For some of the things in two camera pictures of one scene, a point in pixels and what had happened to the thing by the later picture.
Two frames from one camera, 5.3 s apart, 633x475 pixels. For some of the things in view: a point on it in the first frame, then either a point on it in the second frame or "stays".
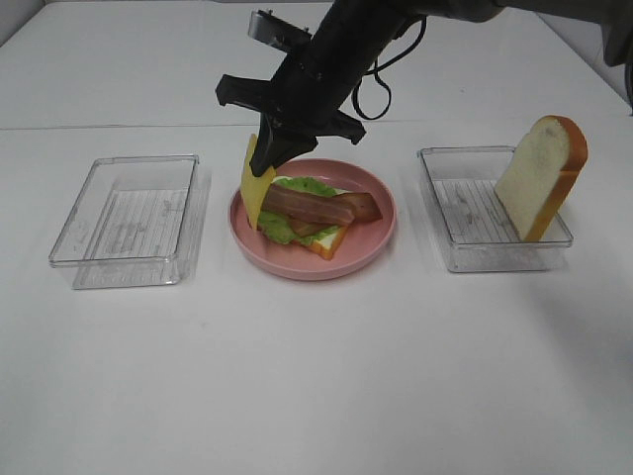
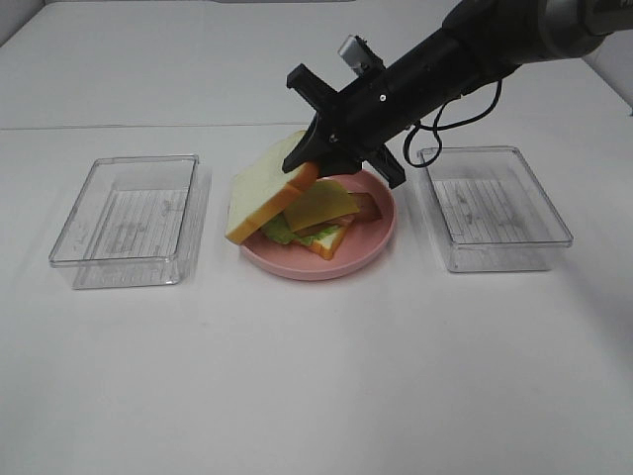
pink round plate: [360, 243] stays
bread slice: [326, 245] stays
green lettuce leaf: [279, 228] stays
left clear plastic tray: [132, 223] stays
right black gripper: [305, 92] → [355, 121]
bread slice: [541, 173] → [262, 189]
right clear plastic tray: [481, 235] stays
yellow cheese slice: [252, 184] → [319, 201]
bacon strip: [303, 202] → [329, 224]
